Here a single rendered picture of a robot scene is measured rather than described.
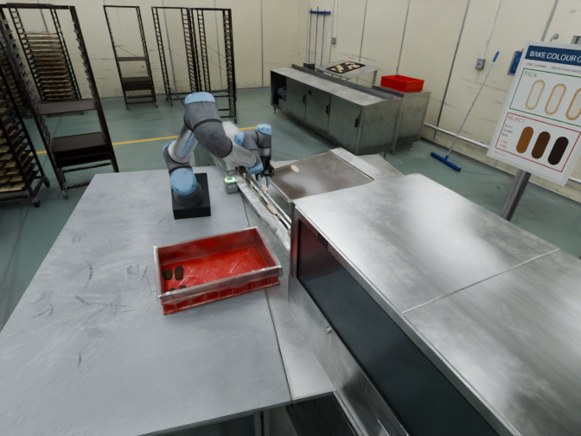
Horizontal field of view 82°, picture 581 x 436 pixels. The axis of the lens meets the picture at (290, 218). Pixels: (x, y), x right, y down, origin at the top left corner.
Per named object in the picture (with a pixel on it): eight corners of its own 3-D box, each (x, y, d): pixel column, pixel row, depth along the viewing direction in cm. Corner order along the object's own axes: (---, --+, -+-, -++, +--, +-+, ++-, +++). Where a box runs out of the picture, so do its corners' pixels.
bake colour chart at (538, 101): (486, 155, 147) (526, 40, 124) (487, 155, 148) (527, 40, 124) (563, 186, 122) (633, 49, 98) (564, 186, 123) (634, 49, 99)
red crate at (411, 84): (379, 85, 496) (380, 76, 489) (397, 83, 511) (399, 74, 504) (405, 92, 458) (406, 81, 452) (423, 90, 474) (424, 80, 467)
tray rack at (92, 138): (64, 201, 357) (-12, 3, 262) (62, 180, 399) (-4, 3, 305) (124, 189, 384) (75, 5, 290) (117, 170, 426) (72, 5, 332)
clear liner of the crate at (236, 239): (155, 263, 149) (150, 245, 144) (258, 240, 165) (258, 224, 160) (161, 318, 123) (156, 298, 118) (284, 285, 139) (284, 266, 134)
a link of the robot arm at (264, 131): (252, 124, 172) (267, 122, 175) (253, 144, 178) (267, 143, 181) (258, 128, 166) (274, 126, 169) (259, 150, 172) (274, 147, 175)
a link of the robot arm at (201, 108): (166, 178, 167) (198, 121, 123) (158, 151, 169) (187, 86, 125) (189, 176, 174) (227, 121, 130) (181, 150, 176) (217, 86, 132)
